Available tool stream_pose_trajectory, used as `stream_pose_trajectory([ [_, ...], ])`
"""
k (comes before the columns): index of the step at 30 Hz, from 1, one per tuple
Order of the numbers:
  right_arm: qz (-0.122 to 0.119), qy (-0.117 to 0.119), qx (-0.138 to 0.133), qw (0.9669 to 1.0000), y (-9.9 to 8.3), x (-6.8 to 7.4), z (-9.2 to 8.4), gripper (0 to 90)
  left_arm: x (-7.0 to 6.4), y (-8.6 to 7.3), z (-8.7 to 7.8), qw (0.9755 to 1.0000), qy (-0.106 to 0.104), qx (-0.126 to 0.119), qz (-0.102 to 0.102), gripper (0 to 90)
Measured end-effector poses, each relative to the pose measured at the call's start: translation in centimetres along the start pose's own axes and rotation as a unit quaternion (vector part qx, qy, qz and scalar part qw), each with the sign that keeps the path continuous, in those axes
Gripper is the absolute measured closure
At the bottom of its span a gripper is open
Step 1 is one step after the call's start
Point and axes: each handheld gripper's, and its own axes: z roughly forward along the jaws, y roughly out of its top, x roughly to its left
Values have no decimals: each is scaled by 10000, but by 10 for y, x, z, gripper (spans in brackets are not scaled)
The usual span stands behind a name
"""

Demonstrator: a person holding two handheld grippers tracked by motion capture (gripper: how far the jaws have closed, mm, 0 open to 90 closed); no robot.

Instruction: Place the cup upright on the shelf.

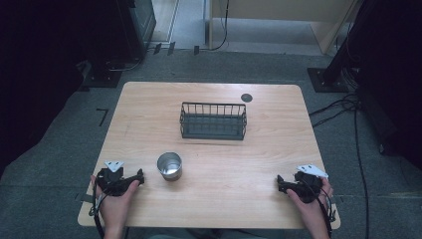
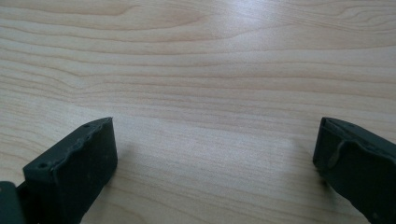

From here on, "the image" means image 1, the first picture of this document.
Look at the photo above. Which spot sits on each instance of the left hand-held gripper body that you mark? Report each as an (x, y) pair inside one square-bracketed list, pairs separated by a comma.
[(111, 182)]

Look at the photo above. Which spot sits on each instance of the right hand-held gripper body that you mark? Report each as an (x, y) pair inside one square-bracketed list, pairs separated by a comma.
[(308, 187)]

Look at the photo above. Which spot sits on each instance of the silver metal cup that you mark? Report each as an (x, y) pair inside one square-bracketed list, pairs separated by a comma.
[(169, 170)]

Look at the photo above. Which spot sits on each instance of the person's right hand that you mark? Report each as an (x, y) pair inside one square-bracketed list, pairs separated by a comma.
[(313, 212)]

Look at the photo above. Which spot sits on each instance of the person's left hand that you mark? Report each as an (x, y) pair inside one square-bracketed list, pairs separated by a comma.
[(116, 207)]

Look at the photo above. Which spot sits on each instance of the round black table grommet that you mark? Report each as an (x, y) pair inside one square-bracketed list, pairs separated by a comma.
[(246, 98)]

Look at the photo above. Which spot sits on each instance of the black metal stand with base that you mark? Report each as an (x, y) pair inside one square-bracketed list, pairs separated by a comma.
[(328, 79), (103, 78)]

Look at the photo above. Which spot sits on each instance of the black curtain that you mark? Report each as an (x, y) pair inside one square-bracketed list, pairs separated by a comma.
[(394, 83), (36, 66)]

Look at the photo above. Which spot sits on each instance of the dark cabinet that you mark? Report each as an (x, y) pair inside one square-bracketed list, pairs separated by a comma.
[(139, 26)]

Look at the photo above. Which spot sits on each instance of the light wooden furniture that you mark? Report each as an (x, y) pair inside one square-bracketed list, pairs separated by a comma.
[(282, 10)]

